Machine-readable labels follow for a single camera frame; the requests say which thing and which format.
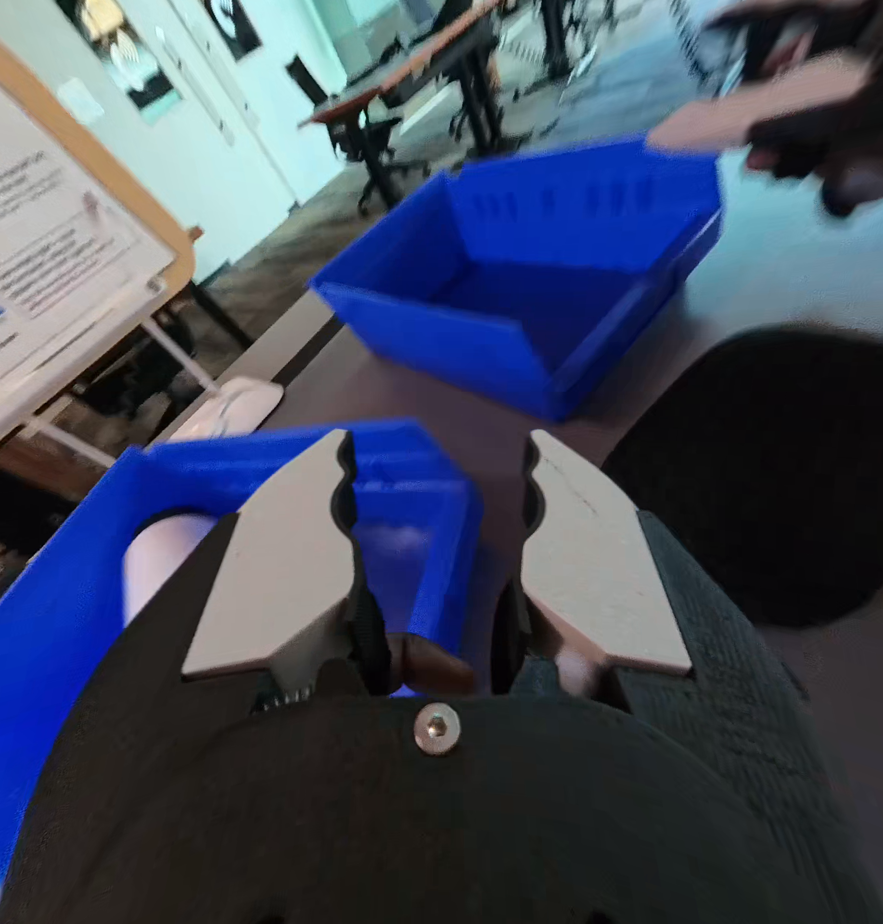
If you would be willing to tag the black dimpled cushion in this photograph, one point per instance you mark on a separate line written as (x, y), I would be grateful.
(773, 469)

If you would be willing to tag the white door with window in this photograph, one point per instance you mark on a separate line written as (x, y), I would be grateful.
(124, 65)
(225, 86)

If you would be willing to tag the black office chair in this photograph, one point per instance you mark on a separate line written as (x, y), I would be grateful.
(354, 137)
(138, 368)

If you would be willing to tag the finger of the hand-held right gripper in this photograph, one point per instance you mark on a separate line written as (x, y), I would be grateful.
(759, 108)

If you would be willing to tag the blue plastic bin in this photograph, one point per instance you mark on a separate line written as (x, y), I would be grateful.
(51, 613)
(427, 332)

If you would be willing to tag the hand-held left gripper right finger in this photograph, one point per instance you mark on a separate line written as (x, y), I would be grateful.
(600, 570)

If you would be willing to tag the white plastic bottle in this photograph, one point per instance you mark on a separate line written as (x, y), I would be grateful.
(167, 556)

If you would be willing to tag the wooden desk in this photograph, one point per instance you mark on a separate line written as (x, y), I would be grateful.
(427, 58)

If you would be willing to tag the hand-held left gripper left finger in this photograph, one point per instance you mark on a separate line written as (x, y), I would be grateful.
(282, 570)

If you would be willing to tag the person's right hand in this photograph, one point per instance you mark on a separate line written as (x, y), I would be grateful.
(831, 144)

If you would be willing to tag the person's left hand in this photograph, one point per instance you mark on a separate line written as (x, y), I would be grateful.
(434, 664)

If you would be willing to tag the wooden sign board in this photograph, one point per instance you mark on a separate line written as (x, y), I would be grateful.
(174, 238)

